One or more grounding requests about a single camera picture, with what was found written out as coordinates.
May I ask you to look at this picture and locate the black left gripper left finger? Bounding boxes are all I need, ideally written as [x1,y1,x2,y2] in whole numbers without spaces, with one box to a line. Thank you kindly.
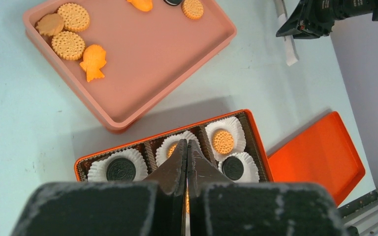
[144,139,188,236]

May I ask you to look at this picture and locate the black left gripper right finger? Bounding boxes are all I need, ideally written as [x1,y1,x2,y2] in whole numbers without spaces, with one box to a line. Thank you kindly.
[188,140,234,236]

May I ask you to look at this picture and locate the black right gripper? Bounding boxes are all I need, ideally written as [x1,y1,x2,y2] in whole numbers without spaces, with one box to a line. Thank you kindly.
[276,0,378,39]

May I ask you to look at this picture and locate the round orange cookie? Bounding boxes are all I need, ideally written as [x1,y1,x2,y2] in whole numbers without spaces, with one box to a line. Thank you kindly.
[167,143,177,158]
[185,190,190,214]
[57,2,90,32]
[181,0,204,20]
[212,129,234,155]
[51,31,86,60]

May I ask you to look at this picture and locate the black sandwich cookie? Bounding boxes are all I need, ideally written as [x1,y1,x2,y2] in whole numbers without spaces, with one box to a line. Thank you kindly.
[221,156,244,181]
[106,158,136,181]
[164,0,183,6]

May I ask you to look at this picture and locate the orange tin lid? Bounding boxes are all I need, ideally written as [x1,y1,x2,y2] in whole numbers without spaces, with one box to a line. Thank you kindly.
[268,112,366,205]

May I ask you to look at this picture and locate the metal serving tongs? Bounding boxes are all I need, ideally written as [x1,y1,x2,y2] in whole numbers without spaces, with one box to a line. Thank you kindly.
[274,0,299,66]

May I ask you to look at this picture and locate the white paper cup back-middle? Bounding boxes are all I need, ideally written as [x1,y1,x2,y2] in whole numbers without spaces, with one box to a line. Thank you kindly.
[155,131,200,167]

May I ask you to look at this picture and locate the orange cookie tin box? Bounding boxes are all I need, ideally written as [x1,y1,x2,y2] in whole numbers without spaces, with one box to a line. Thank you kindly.
[74,109,275,183]

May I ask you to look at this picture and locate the white paper cup back-right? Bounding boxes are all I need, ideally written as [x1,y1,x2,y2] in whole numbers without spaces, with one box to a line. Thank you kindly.
[205,117,247,162]

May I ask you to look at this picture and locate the white paper cup back-left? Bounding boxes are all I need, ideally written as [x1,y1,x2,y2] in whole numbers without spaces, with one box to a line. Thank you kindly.
[88,148,148,182]

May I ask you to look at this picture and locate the pink cookie tray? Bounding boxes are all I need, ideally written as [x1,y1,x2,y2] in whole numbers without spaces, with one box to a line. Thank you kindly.
[23,0,237,132]

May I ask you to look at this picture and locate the fish shaped orange cookie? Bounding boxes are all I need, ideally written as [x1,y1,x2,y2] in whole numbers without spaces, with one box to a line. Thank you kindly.
[127,0,153,12]
[79,44,107,82]

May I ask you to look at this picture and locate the flower shaped orange cookie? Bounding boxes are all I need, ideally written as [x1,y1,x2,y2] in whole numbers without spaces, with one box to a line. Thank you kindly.
[35,13,64,36]

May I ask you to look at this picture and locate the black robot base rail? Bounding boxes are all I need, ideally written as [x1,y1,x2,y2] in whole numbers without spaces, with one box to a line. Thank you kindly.
[339,191,378,236]

